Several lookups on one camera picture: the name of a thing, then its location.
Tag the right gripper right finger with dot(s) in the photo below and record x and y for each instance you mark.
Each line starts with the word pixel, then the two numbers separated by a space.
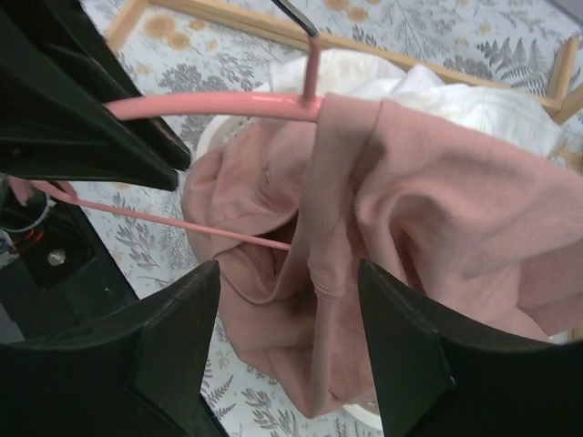
pixel 438 373

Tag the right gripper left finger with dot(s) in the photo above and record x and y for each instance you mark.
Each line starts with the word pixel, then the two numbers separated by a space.
pixel 135 372

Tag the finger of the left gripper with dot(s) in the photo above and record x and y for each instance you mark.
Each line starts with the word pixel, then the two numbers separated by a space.
pixel 65 134
pixel 57 75

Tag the pink t shirt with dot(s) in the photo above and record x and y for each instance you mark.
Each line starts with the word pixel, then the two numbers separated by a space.
pixel 480 220

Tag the pink hanger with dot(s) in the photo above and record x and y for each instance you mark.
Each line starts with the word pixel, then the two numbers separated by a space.
pixel 301 107

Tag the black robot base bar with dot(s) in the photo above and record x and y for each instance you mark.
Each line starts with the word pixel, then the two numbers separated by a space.
pixel 56 273

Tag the white laundry basket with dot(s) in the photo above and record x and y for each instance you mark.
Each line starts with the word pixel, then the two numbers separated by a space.
pixel 219 131

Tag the white garment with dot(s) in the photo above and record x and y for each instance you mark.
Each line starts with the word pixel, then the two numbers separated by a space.
pixel 506 115

